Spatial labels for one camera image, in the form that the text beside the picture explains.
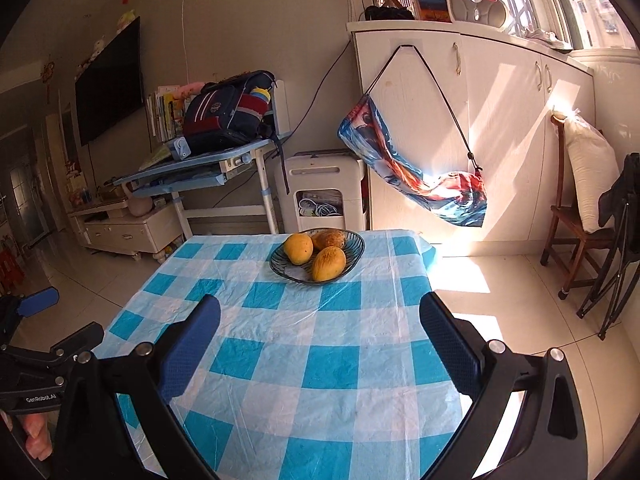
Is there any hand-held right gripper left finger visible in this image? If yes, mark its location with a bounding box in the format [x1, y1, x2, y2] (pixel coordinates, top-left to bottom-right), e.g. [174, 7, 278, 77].
[52, 294, 222, 480]

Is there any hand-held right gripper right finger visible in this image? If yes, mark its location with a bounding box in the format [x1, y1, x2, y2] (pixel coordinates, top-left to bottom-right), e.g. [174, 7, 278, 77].
[419, 291, 587, 480]

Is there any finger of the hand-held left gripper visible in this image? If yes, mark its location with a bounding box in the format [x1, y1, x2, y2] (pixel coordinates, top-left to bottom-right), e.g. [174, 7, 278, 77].
[49, 322, 106, 361]
[0, 287, 61, 341]

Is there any person's left hand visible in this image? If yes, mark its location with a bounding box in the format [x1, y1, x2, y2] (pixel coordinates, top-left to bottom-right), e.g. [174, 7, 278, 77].
[22, 410, 55, 462]

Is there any red plastic stool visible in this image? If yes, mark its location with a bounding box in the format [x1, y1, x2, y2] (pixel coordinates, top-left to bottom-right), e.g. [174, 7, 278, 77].
[0, 250, 25, 293]

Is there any blue checkered tablecloth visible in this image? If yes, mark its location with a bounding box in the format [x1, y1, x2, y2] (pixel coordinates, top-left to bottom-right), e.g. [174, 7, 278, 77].
[92, 229, 438, 480]

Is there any white television cabinet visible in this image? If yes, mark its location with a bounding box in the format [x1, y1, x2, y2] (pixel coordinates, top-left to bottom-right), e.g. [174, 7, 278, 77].
[67, 195, 183, 263]

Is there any dark fruit bowl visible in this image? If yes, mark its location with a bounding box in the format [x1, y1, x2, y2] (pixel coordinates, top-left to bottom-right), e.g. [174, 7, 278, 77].
[269, 228, 366, 286]

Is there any pink vase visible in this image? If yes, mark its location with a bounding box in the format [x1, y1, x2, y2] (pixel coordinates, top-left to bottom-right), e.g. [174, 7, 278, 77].
[122, 182, 153, 216]

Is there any yellow mango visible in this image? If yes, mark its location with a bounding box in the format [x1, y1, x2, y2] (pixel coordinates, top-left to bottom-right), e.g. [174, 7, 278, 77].
[284, 233, 314, 266]

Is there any brownish mango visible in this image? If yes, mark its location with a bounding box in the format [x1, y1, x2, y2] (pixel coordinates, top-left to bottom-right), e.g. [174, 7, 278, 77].
[311, 229, 345, 251]
[311, 246, 347, 282]

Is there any wooden chair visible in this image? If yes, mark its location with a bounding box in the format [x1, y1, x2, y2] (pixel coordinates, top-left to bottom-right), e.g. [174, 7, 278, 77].
[540, 114, 616, 301]

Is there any blue study desk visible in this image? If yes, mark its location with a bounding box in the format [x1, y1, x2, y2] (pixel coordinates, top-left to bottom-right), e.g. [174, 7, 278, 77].
[111, 130, 293, 238]

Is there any open green booklet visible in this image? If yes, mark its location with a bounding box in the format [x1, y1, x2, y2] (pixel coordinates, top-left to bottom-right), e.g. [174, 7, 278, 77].
[137, 142, 176, 172]

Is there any white floor appliance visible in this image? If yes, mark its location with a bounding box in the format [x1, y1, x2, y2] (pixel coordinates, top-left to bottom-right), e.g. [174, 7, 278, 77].
[285, 150, 368, 235]

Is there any black folding chair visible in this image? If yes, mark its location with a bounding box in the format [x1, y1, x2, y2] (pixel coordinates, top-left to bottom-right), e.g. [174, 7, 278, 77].
[576, 152, 640, 341]

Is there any white pillow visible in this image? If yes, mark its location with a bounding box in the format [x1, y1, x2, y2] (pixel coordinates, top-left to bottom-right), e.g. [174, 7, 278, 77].
[565, 110, 621, 233]

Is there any black television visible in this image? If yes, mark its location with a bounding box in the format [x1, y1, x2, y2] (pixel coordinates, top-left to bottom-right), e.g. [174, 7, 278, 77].
[75, 16, 142, 147]

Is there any row of books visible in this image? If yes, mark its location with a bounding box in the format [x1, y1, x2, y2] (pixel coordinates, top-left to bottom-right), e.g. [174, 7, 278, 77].
[146, 85, 188, 143]

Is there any dark blue backpack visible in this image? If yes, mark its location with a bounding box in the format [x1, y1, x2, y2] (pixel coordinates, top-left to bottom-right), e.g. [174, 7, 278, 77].
[181, 70, 278, 157]

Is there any white window cabinet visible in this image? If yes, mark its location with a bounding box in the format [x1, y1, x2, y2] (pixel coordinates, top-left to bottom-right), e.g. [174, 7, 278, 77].
[347, 20, 596, 258]

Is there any white folded cloth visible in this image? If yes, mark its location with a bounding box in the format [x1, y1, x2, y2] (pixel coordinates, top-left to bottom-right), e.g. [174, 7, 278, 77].
[520, 29, 571, 48]

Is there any black bag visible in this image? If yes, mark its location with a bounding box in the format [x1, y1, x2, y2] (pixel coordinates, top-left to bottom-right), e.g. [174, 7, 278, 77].
[364, 5, 415, 22]

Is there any white portable speaker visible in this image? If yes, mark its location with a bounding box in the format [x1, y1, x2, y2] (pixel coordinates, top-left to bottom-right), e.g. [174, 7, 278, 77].
[446, 0, 508, 28]

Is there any printed drawstring bag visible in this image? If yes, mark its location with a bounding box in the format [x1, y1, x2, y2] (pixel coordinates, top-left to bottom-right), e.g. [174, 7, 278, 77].
[337, 45, 488, 231]

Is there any red knot wall ornament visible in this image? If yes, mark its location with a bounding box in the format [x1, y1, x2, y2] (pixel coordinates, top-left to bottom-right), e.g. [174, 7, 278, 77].
[40, 60, 56, 103]

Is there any black power cable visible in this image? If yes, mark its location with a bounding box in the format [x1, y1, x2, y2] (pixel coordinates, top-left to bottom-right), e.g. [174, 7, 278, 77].
[287, 42, 351, 136]

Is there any orange picture frame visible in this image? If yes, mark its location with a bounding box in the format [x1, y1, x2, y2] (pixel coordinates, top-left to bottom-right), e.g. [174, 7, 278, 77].
[412, 0, 453, 23]

